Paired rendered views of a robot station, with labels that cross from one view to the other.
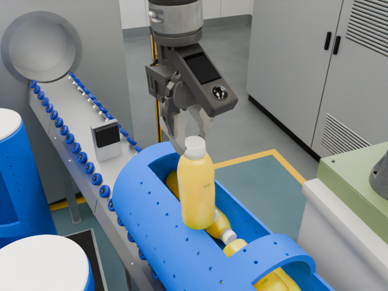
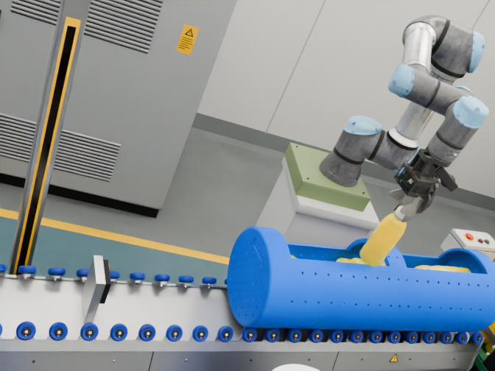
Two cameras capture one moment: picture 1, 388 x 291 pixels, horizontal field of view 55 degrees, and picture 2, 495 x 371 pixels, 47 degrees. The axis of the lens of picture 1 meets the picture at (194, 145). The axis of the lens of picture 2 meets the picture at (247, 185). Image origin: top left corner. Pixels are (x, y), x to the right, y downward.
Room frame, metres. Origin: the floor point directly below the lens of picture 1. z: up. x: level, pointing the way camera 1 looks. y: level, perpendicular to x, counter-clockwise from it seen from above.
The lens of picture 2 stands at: (0.87, 1.38, 2.13)
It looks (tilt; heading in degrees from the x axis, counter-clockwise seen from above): 31 degrees down; 273
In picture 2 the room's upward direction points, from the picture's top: 24 degrees clockwise
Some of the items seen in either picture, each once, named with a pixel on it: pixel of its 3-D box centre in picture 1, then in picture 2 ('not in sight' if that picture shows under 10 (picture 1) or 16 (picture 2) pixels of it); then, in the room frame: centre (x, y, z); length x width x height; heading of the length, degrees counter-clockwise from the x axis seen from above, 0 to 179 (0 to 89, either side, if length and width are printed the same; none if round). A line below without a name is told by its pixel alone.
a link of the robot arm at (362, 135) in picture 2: not in sight; (360, 137); (0.68, -0.50, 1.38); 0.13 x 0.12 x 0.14; 2
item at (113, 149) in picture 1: (107, 141); (96, 290); (1.17, 0.33, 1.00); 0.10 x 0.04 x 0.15; 123
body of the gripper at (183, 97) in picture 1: (178, 65); (423, 172); (0.55, 0.03, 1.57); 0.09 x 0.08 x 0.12; 37
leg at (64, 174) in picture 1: (67, 185); not in sight; (1.72, 0.76, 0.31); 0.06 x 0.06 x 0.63; 33
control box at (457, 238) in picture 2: not in sight; (471, 247); (0.04, -0.75, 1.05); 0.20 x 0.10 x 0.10; 33
